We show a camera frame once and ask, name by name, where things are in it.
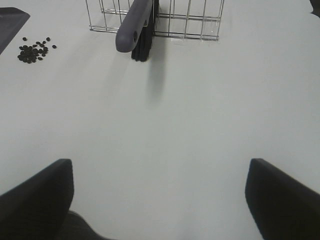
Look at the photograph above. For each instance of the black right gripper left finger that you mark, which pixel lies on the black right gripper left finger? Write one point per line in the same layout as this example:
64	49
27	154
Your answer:
37	208

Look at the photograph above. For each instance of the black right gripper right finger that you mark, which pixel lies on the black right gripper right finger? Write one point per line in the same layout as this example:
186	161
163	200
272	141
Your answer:
282	207

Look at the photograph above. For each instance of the pile of coffee beans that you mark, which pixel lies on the pile of coffee beans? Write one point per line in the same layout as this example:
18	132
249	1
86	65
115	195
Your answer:
30	53

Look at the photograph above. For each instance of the purple plastic dustpan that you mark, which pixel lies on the purple plastic dustpan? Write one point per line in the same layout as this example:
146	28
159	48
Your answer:
12	20

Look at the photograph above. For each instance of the purple brush black bristles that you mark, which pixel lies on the purple brush black bristles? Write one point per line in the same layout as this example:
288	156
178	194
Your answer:
136	32

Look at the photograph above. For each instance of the metal wire rack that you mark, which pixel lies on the metal wire rack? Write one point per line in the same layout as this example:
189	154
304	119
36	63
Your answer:
178	19

